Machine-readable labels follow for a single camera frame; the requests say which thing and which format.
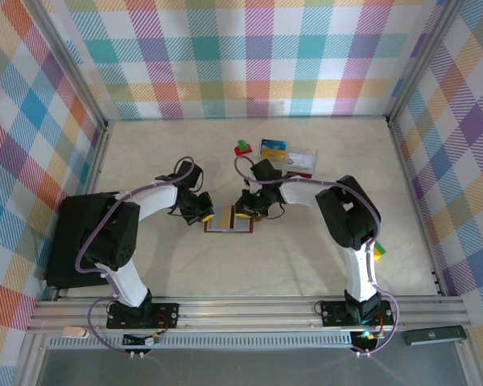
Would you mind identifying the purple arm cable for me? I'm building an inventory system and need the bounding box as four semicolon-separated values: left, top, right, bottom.
75;158;196;359
233;155;399;357

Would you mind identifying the red and green toy block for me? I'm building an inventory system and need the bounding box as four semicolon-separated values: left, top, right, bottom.
233;139;254;157

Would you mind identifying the aluminium frame post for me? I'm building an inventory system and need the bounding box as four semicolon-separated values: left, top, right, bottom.
384;0;466;128
26;0;109;132

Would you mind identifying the small electronics board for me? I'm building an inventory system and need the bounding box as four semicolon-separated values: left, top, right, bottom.
352;329;383;343
122;332;162;347

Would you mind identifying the white credit card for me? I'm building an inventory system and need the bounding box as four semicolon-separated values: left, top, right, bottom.
287;150;317;168

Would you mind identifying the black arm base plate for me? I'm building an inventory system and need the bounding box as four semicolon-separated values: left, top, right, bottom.
320;299;396;327
106;301;181;330

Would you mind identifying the black flat device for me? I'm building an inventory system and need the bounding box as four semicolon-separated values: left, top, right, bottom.
402;325;467;347

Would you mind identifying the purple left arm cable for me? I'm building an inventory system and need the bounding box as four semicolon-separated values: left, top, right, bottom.
75;158;196;359

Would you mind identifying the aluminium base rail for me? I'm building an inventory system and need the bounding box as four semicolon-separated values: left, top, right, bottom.
26;295;473;334

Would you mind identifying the black hard case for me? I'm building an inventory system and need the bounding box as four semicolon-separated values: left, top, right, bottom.
43;191;122;289

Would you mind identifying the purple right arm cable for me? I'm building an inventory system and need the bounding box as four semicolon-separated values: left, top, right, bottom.
233;155;399;357

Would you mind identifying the grey slotted cable duct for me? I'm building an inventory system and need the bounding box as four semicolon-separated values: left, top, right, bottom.
47;332;355;350

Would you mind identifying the gold credit card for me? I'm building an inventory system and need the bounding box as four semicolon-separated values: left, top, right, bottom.
216;205;237;230
260;147;287;162

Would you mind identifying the aluminium side rail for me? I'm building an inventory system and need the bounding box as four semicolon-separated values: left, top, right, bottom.
386;118;448;297
78;120;114;198

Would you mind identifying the brown leather card holder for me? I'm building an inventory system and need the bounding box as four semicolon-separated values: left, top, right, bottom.
203;204;255;234

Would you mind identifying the clear plastic card tray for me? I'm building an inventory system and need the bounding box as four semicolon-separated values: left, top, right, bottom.
258;138;320;179

